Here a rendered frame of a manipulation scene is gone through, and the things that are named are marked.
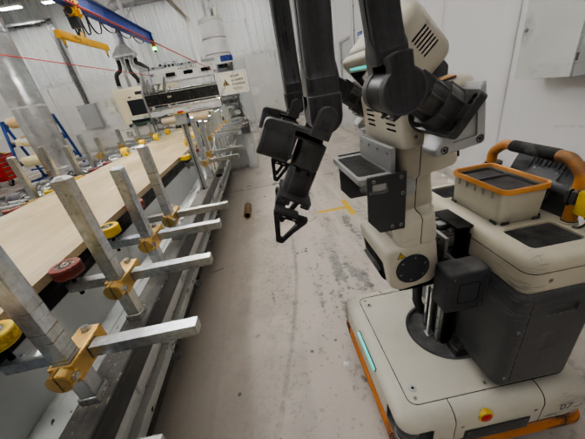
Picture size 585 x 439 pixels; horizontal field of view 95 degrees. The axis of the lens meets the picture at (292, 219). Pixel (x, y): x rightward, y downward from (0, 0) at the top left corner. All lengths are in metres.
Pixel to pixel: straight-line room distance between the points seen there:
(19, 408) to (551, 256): 1.34
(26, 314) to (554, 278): 1.16
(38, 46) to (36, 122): 7.31
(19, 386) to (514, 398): 1.41
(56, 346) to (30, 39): 12.94
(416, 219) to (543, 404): 0.77
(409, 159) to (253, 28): 10.86
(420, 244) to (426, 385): 0.53
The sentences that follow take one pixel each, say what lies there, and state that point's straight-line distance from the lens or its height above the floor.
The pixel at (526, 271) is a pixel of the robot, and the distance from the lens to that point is 0.90.
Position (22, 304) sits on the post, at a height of 1.00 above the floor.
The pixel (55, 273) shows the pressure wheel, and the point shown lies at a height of 0.91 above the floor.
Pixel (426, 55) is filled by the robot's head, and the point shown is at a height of 1.28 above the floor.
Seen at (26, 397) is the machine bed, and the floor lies 0.69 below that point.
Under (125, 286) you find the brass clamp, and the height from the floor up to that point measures 0.84.
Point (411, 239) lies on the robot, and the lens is 0.84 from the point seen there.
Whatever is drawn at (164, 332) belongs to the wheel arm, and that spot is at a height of 0.82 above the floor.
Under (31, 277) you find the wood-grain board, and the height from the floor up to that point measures 0.90.
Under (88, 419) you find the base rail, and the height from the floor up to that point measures 0.70.
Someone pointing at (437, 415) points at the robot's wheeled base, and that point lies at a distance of 1.16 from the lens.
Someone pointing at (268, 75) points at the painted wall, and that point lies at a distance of 11.32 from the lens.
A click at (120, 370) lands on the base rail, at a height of 0.70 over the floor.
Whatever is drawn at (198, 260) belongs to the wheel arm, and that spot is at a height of 0.84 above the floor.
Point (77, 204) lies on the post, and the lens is 0.85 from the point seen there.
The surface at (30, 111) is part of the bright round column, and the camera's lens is 6.23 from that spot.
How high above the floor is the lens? 1.27
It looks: 26 degrees down
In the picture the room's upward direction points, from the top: 10 degrees counter-clockwise
